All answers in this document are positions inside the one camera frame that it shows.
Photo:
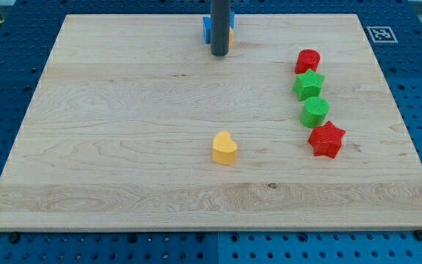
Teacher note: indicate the yellow heart block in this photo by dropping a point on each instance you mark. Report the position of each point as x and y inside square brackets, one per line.
[224, 149]

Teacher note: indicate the light wooden board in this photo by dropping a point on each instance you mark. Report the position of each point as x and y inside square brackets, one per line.
[118, 134]

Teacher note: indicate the yellow block behind rod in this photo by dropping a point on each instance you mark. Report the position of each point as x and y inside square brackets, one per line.
[231, 37]

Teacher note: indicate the green cylinder block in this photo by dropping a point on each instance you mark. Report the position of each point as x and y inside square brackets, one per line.
[314, 112]

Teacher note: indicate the green star block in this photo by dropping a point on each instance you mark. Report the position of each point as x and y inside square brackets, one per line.
[308, 84]

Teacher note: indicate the blue block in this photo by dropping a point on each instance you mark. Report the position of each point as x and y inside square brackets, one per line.
[207, 27]

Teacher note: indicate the red star block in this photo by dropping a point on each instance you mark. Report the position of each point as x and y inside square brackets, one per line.
[326, 140]

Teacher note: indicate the red cylinder block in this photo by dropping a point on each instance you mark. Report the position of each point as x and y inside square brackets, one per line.
[307, 59]

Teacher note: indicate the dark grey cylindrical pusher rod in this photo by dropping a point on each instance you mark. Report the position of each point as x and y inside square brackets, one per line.
[220, 27]

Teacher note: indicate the white fiducial marker tag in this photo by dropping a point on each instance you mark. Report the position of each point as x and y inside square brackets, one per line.
[381, 34]

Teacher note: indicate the black bolt front left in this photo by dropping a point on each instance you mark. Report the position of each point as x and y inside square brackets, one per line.
[14, 237]

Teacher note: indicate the black bolt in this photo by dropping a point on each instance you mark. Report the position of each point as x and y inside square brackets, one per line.
[14, 237]
[418, 235]

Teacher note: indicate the black bolt front right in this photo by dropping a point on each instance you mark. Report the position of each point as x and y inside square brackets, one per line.
[418, 235]

